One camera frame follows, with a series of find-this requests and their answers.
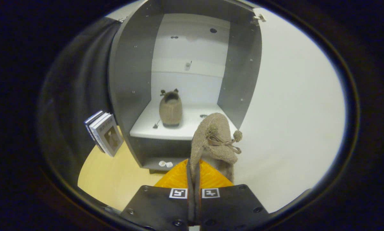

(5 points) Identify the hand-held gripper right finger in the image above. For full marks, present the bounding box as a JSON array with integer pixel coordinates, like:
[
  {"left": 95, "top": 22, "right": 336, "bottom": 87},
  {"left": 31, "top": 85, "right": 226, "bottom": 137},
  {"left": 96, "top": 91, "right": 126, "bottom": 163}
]
[{"left": 198, "top": 160, "right": 269, "bottom": 231}]

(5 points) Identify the grey shoe cabinet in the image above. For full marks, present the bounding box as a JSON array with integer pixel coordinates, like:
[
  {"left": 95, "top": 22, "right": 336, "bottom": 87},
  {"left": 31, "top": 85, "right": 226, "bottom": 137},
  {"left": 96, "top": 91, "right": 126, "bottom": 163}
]
[{"left": 108, "top": 0, "right": 263, "bottom": 174}]

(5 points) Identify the beige fuzzy shoe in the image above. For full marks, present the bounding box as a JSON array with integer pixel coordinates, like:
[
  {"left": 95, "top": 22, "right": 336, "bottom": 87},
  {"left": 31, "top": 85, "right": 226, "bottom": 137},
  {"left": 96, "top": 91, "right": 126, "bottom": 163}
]
[
  {"left": 190, "top": 113, "right": 243, "bottom": 225},
  {"left": 159, "top": 89, "right": 183, "bottom": 128}
]

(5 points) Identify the white cabinet shelf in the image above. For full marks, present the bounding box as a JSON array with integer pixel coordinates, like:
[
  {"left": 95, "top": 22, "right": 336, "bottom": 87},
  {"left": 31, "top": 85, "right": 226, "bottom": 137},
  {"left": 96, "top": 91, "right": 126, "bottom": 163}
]
[{"left": 129, "top": 99, "right": 239, "bottom": 141}]

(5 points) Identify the black backdrop cloth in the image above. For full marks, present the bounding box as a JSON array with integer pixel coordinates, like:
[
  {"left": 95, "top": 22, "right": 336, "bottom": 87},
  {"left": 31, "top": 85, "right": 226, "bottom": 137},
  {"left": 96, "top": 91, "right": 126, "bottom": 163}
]
[{"left": 38, "top": 18, "right": 122, "bottom": 193}]

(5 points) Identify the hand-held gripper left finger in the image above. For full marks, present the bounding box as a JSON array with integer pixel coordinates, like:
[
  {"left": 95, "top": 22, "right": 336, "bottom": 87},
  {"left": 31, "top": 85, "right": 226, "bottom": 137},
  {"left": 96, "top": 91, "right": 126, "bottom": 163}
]
[{"left": 120, "top": 159, "right": 190, "bottom": 231}]

